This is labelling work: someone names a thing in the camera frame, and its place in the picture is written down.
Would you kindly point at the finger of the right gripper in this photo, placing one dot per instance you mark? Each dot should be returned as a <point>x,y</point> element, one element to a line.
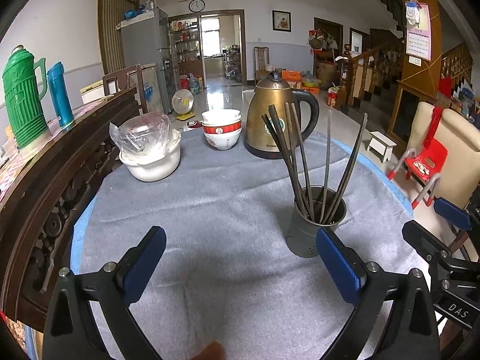
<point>427,245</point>
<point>452,214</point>

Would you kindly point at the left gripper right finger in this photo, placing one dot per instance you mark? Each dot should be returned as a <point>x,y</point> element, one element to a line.
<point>410,330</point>

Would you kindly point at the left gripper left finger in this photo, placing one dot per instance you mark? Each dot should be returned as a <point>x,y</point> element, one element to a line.
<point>71,331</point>

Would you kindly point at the person left hand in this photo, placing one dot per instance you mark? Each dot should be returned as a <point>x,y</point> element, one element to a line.
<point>213,351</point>

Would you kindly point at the red plastic chair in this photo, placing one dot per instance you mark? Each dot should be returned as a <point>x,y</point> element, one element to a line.
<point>426,166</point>

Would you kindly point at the cream sofa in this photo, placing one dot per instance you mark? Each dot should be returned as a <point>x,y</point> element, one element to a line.
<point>460,173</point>

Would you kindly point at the blue under cloth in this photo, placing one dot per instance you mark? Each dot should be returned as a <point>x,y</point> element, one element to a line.
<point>232,208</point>

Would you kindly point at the small white stool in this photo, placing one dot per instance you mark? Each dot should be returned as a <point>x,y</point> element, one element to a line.
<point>381,144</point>

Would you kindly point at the grey perforated utensil holder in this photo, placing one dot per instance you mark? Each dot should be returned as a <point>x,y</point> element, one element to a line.
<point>301,233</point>

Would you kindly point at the dark carved wooden bench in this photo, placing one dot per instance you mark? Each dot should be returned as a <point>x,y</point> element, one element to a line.
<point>39,210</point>

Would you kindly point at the grey table cloth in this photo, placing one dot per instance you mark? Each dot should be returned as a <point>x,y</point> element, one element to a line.
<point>227,274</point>

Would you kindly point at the wooden stair railing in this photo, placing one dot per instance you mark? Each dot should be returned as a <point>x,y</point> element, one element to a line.
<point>383,63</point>

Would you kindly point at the white ceramic pot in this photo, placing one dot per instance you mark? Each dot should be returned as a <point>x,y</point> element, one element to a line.
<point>155,167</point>

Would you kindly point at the clear plastic bag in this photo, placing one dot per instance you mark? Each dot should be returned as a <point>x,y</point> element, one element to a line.
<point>142,134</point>

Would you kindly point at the green thermos jug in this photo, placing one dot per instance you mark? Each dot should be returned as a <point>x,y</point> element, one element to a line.
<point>25,85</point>

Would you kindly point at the orange boxes on floor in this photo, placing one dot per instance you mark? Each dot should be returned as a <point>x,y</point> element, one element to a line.
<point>301,80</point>

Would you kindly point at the gold electric kettle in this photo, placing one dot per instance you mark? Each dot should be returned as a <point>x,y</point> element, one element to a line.
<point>274,91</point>

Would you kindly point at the red white stacked bowls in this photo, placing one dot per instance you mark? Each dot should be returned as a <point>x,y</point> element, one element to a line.
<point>222,127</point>

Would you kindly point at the small electric fan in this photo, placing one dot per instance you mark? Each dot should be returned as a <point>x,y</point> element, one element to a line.
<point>182,104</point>

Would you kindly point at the white chest freezer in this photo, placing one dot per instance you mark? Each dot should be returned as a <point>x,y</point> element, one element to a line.
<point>151,100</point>

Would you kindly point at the wooden chair behind table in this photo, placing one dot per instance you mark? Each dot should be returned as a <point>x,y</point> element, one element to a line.
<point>121,80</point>

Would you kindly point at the blue thermos bottle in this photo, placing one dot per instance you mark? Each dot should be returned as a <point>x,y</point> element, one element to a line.
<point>59,94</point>

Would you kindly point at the grey refrigerator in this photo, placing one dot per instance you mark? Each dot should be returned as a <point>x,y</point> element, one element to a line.
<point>146,40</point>

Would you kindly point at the wall calendar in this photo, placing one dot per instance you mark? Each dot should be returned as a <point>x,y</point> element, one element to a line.
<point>418,30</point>

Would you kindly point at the wooden chair by wall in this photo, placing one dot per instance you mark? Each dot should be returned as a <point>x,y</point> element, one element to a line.
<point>261,61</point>

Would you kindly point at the framed wall picture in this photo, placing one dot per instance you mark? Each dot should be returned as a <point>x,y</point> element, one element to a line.
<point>281,21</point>

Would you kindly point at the round wall clock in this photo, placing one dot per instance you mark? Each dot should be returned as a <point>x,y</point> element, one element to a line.
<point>196,6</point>

